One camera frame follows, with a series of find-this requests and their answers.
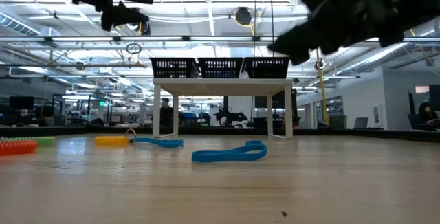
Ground yellow-orange spiral coil band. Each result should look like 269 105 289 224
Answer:
93 128 138 146

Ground grey laptop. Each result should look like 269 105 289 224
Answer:
353 117 370 130

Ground person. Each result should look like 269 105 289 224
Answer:
159 97 175 128
417 101 440 131

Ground white wall box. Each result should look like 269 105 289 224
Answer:
373 103 383 126

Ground white riser shelf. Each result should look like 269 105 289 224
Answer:
152 77 294 140

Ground red-orange spiral coil band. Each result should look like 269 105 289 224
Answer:
0 139 40 157

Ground hanging cable ring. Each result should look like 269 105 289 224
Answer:
125 42 142 55

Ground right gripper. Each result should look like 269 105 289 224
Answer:
267 0 407 66

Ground black plastic mesh basket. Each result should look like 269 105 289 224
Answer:
243 56 292 80
150 57 200 79
198 57 244 79

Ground black computer monitor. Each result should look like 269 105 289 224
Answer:
9 96 36 111
428 84 440 111

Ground green spiral coil band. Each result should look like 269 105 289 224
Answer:
0 135 56 146

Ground black hanging cable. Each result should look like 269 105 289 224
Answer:
269 0 276 46

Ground black aluminium rig frame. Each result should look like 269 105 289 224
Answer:
0 124 440 144

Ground yellow hanging cable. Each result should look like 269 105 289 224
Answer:
316 50 330 126

